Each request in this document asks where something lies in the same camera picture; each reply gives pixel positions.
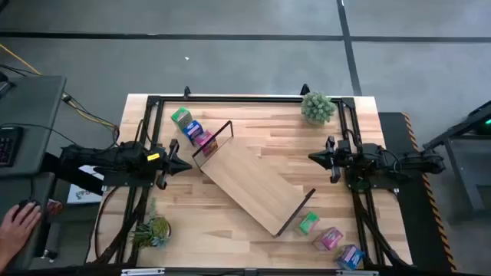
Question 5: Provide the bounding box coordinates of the black keyboard cable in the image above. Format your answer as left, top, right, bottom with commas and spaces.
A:
0, 122, 81, 149

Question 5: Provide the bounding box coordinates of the dark grey desk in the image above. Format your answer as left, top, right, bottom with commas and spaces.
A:
0, 172, 57, 271

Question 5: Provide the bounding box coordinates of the blue Frosted Flakes cereal box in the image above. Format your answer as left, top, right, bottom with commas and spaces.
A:
182, 120, 204, 146
333, 244, 366, 271

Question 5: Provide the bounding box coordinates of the thin black cable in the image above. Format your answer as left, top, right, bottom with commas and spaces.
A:
0, 64, 30, 77

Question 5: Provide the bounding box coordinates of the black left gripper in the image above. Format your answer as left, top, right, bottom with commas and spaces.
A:
147, 138, 193, 191

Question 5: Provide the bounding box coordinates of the black metal stand green light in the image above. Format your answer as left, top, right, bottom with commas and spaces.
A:
421, 100, 491, 223

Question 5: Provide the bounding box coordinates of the black cable bundle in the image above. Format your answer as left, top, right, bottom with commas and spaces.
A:
61, 91, 122, 149

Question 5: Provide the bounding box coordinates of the black support beam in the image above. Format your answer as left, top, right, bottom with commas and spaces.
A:
40, 152, 104, 196

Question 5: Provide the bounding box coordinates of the black aluminium table frame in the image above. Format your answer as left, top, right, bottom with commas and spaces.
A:
91, 94, 414, 269

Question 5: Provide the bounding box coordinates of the black backlit keyboard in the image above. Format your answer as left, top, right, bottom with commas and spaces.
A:
0, 126, 24, 168

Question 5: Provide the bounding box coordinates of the silver metal bracket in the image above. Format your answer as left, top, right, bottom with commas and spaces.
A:
335, 269, 380, 276
120, 267, 166, 276

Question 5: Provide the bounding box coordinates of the black desk device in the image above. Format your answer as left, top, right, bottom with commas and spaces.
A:
0, 71, 16, 99

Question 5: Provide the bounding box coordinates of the white printed box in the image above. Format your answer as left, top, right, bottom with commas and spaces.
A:
67, 164, 107, 205

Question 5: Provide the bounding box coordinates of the green Apple Jacks cereal box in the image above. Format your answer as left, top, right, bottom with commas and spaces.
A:
294, 210, 321, 237
170, 106, 194, 131

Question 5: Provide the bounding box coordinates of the pink Raisin Bran cereal box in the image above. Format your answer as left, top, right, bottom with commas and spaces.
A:
194, 129, 219, 157
312, 225, 344, 252

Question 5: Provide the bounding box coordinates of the wooden shelf black metal frame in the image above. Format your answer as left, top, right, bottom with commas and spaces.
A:
191, 120, 318, 238

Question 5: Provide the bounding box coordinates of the chrome desk foot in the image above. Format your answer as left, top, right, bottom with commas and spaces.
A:
40, 248, 59, 264

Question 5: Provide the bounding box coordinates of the black mat hazard stripe edge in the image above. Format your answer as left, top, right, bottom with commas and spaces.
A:
377, 111, 458, 273

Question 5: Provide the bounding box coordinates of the yellow cable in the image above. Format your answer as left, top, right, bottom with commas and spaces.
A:
0, 43, 118, 130

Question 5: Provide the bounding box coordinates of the small red pink object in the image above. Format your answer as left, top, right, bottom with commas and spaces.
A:
45, 199, 64, 216

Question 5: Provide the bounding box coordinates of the pale green plant white pot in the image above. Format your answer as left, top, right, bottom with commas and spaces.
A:
300, 90, 338, 127

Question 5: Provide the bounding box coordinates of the black looped cable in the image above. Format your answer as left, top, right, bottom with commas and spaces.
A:
94, 186, 124, 261

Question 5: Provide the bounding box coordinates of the spiky green succulent plant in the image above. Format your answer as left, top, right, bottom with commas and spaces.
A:
130, 197, 173, 250

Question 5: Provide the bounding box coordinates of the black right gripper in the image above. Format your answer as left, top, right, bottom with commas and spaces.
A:
308, 136, 352, 184

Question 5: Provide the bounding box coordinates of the light grey desk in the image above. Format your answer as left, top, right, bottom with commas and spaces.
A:
0, 75, 67, 177

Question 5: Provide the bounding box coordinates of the person's hand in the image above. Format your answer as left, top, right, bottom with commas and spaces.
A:
0, 202, 42, 271

